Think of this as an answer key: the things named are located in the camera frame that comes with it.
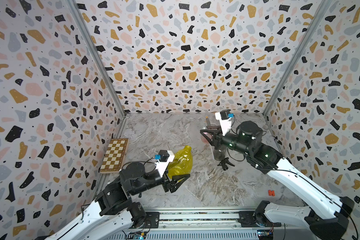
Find yellow spray bottle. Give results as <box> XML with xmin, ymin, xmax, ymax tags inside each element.
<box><xmin>168</xmin><ymin>146</ymin><xmax>193</xmax><ymax>179</ymax></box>

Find pink transparent spray bottle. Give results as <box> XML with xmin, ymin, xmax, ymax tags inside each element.
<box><xmin>201</xmin><ymin>133</ymin><xmax>211</xmax><ymax>144</ymax></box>

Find grey yellow spray nozzle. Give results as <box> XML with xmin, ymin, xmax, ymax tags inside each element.
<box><xmin>206</xmin><ymin>117</ymin><xmax>211</xmax><ymax>129</ymax></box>

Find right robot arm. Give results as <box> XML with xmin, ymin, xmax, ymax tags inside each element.
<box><xmin>200</xmin><ymin>121</ymin><xmax>355</xmax><ymax>240</ymax></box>

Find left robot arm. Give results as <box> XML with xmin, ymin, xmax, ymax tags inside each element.
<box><xmin>40</xmin><ymin>162</ymin><xmax>190</xmax><ymax>240</ymax></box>

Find dark smoky spray bottle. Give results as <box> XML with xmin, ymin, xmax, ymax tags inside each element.
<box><xmin>213</xmin><ymin>146</ymin><xmax>227</xmax><ymax>162</ymax></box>

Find black spray nozzle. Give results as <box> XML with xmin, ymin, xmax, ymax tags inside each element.
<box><xmin>218</xmin><ymin>157</ymin><xmax>235</xmax><ymax>171</ymax></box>

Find wooden chess board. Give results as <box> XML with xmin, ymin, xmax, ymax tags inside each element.
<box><xmin>99</xmin><ymin>138</ymin><xmax>129</xmax><ymax>174</ymax></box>

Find small red block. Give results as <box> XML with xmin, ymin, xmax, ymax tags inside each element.
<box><xmin>268</xmin><ymin>190</ymin><xmax>275</xmax><ymax>197</ymax></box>

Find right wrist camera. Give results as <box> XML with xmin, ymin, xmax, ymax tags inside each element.
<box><xmin>215</xmin><ymin>110</ymin><xmax>234</xmax><ymax>136</ymax></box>

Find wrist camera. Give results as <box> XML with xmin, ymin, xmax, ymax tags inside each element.
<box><xmin>155</xmin><ymin>150</ymin><xmax>175</xmax><ymax>177</ymax></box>
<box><xmin>215</xmin><ymin>110</ymin><xmax>234</xmax><ymax>136</ymax></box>

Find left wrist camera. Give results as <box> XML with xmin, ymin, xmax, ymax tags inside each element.
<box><xmin>155</xmin><ymin>150</ymin><xmax>175</xmax><ymax>177</ymax></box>

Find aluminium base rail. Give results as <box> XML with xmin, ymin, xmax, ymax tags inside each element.
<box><xmin>101</xmin><ymin>206</ymin><xmax>319</xmax><ymax>240</ymax></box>

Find aluminium frame post right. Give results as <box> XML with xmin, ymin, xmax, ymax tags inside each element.
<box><xmin>263</xmin><ymin>0</ymin><xmax>331</xmax><ymax>117</ymax></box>

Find aluminium frame post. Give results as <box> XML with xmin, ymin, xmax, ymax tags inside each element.
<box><xmin>263</xmin><ymin>0</ymin><xmax>331</xmax><ymax>117</ymax></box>
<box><xmin>66</xmin><ymin>0</ymin><xmax>126</xmax><ymax>120</ymax></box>

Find aluminium frame post left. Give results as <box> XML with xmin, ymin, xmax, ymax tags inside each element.
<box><xmin>66</xmin><ymin>0</ymin><xmax>126</xmax><ymax>120</ymax></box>

